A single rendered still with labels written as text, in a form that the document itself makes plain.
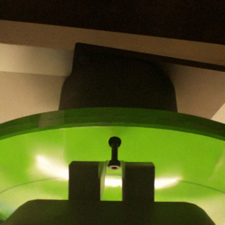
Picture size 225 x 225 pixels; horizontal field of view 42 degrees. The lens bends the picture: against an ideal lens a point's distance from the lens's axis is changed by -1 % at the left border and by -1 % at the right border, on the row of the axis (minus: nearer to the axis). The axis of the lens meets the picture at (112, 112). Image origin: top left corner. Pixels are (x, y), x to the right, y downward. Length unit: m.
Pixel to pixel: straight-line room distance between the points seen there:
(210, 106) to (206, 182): 0.20
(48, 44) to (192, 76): 0.17
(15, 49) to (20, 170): 0.17
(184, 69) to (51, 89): 0.17
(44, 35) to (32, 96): 0.10
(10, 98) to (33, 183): 0.22
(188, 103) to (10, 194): 0.25
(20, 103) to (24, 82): 0.05
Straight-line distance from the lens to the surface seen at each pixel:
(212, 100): 0.40
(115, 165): 0.17
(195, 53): 0.37
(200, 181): 0.22
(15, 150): 0.21
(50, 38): 0.35
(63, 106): 0.33
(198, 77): 0.36
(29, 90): 0.40
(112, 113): 0.18
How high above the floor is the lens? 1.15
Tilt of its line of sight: 34 degrees down
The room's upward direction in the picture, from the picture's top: 178 degrees counter-clockwise
